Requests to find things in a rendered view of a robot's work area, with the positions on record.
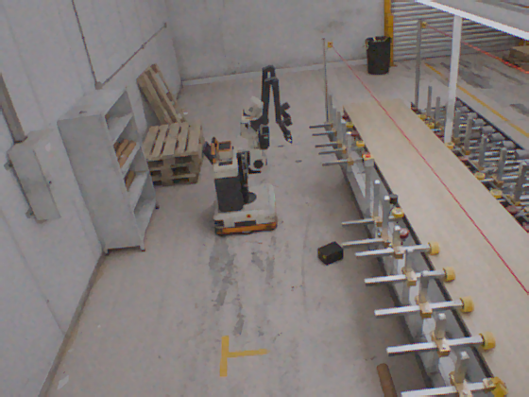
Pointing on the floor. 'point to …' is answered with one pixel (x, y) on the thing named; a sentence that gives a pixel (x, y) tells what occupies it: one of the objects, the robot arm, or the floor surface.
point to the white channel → (456, 71)
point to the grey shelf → (90, 122)
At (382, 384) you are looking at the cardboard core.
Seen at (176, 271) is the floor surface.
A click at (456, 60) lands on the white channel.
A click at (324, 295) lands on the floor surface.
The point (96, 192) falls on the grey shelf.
